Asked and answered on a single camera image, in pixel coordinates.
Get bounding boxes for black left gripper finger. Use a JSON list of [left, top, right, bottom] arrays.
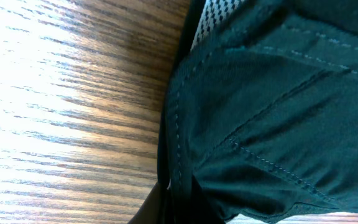
[[128, 182, 167, 224]]

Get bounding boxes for black shorts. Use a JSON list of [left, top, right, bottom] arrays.
[[157, 0, 358, 223]]

